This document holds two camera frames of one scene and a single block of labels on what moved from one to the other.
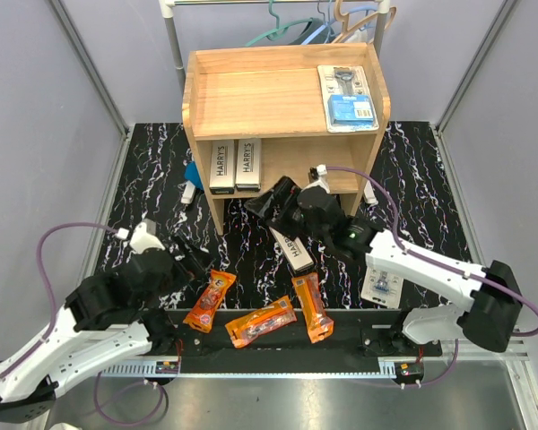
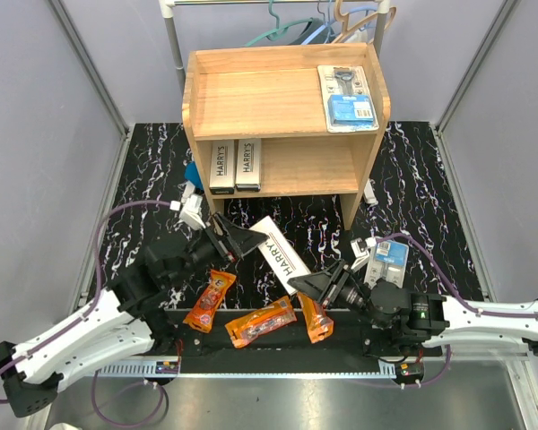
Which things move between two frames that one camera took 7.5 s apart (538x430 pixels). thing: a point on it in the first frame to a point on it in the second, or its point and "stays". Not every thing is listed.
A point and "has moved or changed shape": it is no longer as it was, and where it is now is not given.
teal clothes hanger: [279, 32] stays
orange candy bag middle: [251, 327] stays
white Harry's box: [248, 165] stays
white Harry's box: [222, 167] stays
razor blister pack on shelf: [348, 99] stays
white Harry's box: [293, 251] has moved or changed shape
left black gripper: [195, 258] to [239, 239]
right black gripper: [263, 205] to [315, 285]
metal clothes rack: [167, 11] stays
